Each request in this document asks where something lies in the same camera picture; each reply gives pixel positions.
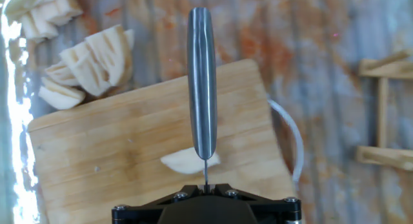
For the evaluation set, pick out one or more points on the bamboo cutting board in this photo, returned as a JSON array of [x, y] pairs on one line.
[[96, 146]]

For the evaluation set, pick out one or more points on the steel cleaver knife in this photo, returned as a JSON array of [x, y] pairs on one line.
[[201, 88]]

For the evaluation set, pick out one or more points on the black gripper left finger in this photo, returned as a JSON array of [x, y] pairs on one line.
[[135, 214]]

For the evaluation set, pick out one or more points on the marble pattern plastic sheet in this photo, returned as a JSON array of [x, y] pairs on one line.
[[322, 72]]

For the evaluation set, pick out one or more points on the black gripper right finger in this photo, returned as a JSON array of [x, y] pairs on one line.
[[277, 212]]

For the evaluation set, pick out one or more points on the cut lotus root piece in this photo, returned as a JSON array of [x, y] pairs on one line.
[[29, 4], [87, 75], [38, 27], [61, 74], [109, 53], [69, 9]]

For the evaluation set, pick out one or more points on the metal bowl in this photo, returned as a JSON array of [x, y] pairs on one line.
[[287, 143]]

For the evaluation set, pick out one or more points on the flat lotus root slice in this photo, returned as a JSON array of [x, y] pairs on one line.
[[59, 98]]

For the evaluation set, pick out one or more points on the wooden peg rack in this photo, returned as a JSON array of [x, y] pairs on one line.
[[387, 156]]

